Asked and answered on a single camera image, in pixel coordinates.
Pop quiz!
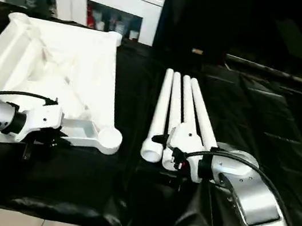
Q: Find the dark long rod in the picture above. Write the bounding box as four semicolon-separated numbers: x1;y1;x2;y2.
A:
222;53;302;92

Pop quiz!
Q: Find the white jar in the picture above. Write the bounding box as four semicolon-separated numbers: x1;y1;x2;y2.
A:
95;19;106;32

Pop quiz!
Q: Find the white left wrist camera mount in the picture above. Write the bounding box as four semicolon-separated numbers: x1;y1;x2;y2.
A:
7;93;65;149

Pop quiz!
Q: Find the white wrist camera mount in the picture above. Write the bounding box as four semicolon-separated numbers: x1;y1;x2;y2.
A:
7;93;65;149
163;119;210;184

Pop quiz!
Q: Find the white plastic table leg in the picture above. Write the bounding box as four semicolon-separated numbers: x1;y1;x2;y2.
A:
157;70;197;173
139;66;178;165
180;77;229;148
175;74;201;126

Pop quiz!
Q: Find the red package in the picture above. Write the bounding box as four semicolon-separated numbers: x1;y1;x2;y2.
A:
84;5;98;29

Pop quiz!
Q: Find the white plastic table top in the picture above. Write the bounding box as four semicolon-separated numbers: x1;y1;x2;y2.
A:
0;9;141;166

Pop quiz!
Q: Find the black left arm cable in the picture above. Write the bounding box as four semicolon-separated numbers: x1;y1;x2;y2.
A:
0;88;60;115

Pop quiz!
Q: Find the white cup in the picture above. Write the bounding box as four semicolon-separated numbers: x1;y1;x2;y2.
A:
128;30;140;42

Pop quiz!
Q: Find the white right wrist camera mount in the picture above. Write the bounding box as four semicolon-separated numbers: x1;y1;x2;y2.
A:
163;119;210;184

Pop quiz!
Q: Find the black work mat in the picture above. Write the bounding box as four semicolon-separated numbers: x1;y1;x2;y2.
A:
0;0;302;226

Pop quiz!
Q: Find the white tub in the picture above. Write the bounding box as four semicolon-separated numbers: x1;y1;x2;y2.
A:
114;20;127;37

